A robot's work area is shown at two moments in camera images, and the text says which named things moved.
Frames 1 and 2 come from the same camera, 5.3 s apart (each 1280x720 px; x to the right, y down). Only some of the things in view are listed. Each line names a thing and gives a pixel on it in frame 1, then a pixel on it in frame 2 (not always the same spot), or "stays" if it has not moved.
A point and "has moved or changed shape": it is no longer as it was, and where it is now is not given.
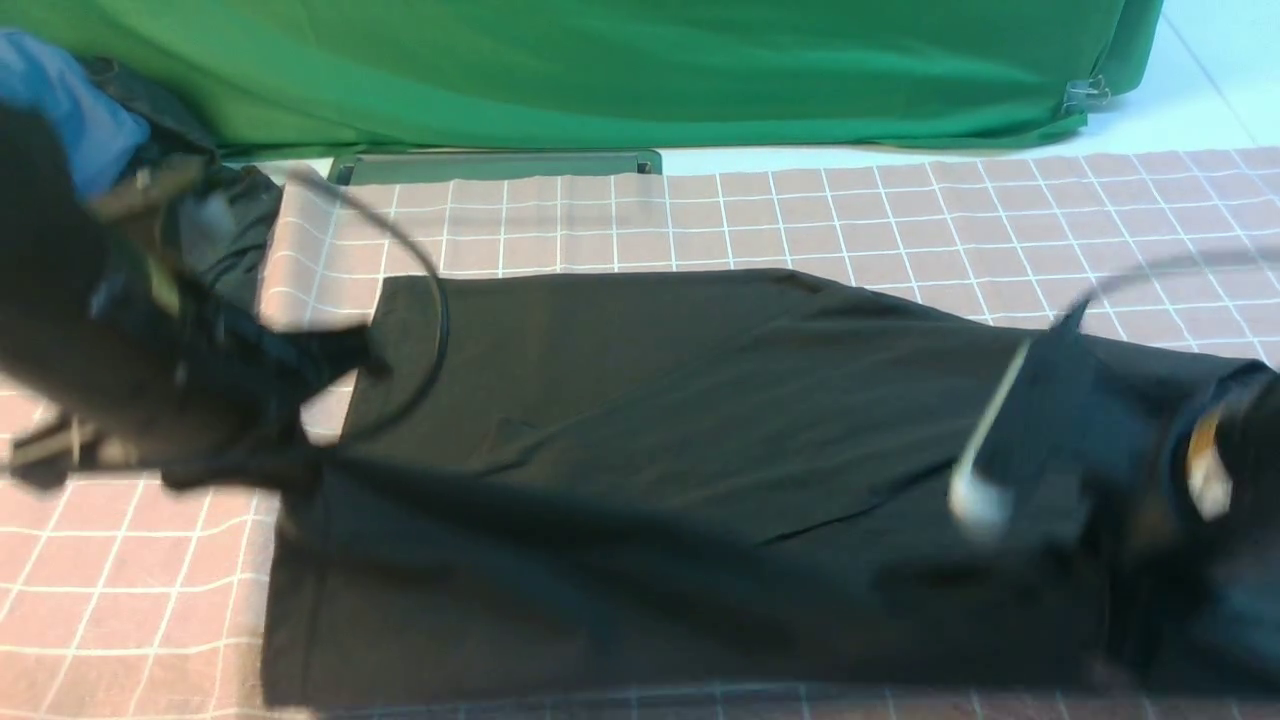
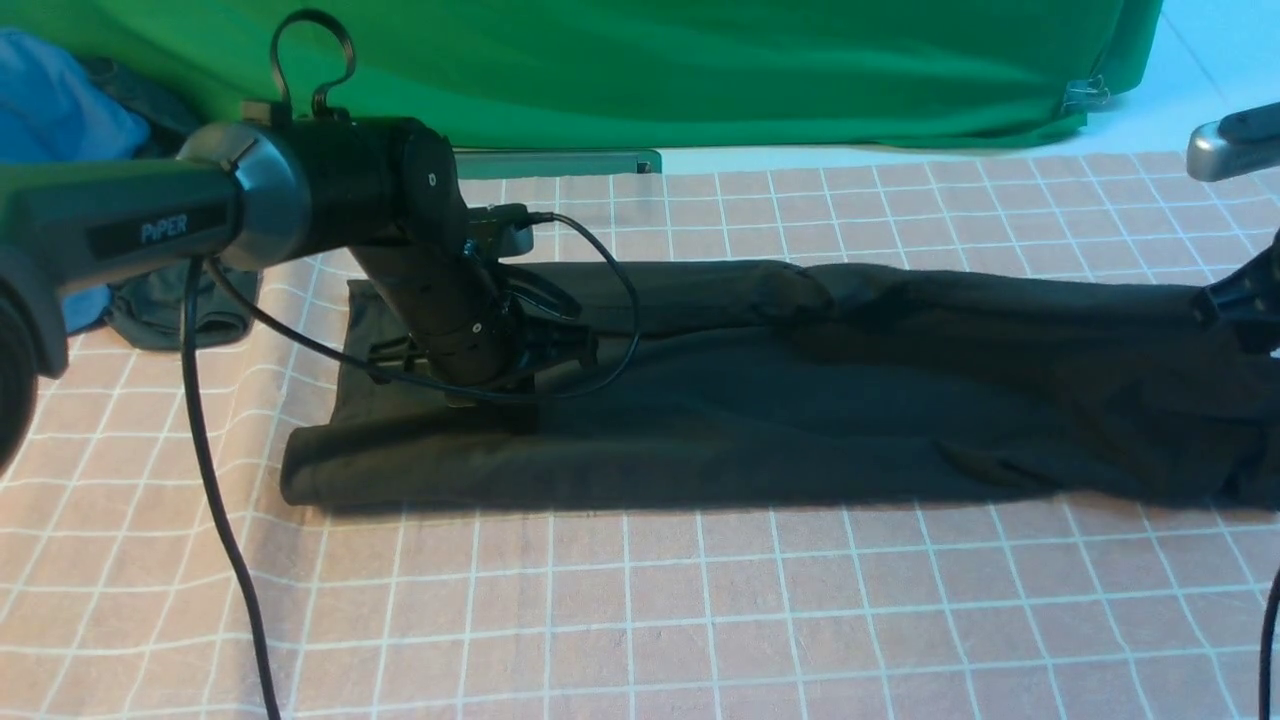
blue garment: (94, 135) stays
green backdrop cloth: (292, 76) stays
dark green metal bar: (379, 166) stays
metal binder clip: (1086, 91) stays
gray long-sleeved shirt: (704, 486) has moved or changed shape
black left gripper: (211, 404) to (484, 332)
